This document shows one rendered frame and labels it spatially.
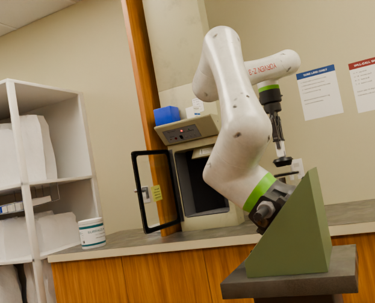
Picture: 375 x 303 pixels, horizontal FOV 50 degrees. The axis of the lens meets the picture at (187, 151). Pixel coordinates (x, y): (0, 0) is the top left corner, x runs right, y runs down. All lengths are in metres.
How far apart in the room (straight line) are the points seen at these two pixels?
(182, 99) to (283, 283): 1.36
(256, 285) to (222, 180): 0.29
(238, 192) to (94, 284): 1.30
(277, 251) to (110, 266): 1.25
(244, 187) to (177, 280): 0.96
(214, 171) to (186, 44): 1.21
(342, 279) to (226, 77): 0.60
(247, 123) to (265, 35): 1.57
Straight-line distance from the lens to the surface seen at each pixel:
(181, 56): 2.21
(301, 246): 1.03
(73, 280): 2.33
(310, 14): 2.51
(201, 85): 1.41
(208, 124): 2.02
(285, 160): 1.77
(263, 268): 1.06
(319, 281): 1.01
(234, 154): 1.04
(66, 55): 3.25
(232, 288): 1.06
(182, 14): 2.27
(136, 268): 2.07
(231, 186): 1.11
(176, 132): 2.09
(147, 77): 2.30
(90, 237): 2.24
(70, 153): 3.15
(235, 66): 1.20
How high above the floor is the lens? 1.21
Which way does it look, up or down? 4 degrees up
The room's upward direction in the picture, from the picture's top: 10 degrees counter-clockwise
